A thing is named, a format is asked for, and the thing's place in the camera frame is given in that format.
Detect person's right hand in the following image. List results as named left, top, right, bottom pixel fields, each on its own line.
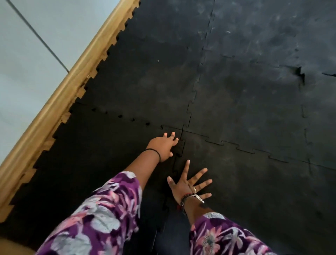
left=167, top=159, right=213, bottom=206

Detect person's left hand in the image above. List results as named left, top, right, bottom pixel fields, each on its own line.
left=146, top=132, right=179, bottom=163

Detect person's right forearm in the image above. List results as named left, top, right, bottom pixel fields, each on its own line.
left=184, top=197, right=214, bottom=225

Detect person's left forearm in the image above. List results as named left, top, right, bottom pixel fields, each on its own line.
left=123, top=150, right=161, bottom=190

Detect purple floral garment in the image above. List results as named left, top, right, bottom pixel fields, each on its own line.
left=35, top=171, right=277, bottom=255

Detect black interlocking foam floor mats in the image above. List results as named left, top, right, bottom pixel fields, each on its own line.
left=0, top=0, right=336, bottom=255

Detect wooden baseboard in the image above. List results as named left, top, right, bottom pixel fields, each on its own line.
left=0, top=0, right=141, bottom=224

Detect black hair tie wristband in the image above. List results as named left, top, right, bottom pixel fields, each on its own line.
left=145, top=148, right=161, bottom=163

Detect dark beaded bracelet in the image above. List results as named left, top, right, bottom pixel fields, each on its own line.
left=179, top=193, right=195, bottom=214

